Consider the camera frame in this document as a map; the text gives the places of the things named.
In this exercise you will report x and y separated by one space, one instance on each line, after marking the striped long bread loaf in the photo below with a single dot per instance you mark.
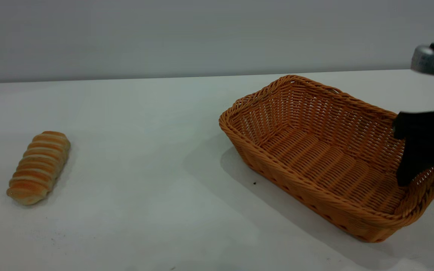
38 169

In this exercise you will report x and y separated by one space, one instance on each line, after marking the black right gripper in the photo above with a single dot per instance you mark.
428 126

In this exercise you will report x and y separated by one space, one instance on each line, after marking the orange woven wicker basket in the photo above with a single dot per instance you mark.
315 158

